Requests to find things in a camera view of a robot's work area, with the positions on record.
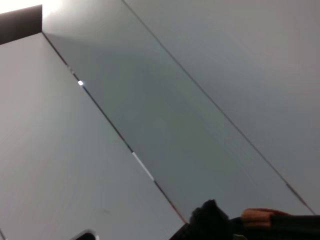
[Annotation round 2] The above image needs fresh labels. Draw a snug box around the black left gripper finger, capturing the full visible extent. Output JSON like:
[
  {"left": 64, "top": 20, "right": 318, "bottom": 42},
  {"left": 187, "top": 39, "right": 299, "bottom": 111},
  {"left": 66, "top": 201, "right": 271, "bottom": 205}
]
[{"left": 169, "top": 222, "right": 193, "bottom": 240}]

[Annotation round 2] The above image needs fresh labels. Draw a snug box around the black bag with orange handles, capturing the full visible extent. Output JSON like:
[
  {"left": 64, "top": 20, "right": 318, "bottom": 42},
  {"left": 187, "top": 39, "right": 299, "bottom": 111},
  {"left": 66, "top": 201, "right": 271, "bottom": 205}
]
[{"left": 188, "top": 199, "right": 320, "bottom": 240}]

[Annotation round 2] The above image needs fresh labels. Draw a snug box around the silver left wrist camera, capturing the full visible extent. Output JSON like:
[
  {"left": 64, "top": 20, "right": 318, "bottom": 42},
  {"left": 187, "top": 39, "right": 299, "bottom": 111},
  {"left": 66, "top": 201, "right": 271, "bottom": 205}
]
[{"left": 67, "top": 228, "right": 101, "bottom": 240}]

